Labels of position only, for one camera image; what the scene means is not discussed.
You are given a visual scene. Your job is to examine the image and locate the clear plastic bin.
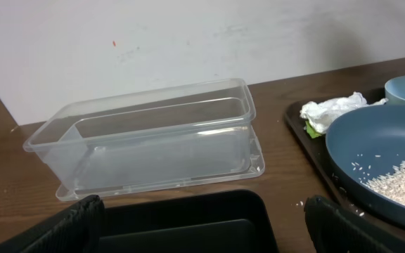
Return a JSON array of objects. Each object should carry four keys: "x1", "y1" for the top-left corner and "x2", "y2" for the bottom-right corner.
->
[{"x1": 23, "y1": 79, "x2": 265, "y2": 201}]

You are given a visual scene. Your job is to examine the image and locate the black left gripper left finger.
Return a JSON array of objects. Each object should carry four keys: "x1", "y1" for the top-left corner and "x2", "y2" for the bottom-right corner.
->
[{"x1": 0, "y1": 195, "x2": 105, "y2": 253}]

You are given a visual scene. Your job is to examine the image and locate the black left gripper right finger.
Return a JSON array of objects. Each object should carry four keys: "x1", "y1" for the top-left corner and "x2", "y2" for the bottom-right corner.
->
[{"x1": 304, "y1": 195, "x2": 405, "y2": 253}]

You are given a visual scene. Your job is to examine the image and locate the brown serving tray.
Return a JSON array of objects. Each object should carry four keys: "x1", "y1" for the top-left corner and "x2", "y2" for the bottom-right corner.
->
[{"x1": 283, "y1": 99, "x2": 405, "y2": 242}]

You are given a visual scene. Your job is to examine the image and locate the dark blue plate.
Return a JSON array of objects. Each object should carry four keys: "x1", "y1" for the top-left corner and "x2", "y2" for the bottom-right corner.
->
[{"x1": 326, "y1": 105, "x2": 405, "y2": 228}]

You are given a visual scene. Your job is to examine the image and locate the black plastic tray bin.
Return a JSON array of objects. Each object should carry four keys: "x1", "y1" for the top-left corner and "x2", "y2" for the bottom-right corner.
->
[{"x1": 97, "y1": 190, "x2": 278, "y2": 253}]

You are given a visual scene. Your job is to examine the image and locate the crumpled white napkin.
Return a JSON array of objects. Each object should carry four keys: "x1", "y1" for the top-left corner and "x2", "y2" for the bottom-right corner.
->
[{"x1": 300, "y1": 92, "x2": 387, "y2": 135}]

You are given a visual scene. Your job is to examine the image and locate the green yellow wrapper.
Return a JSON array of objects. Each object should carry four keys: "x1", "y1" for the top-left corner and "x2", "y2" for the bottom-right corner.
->
[{"x1": 304, "y1": 121, "x2": 323, "y2": 138}]

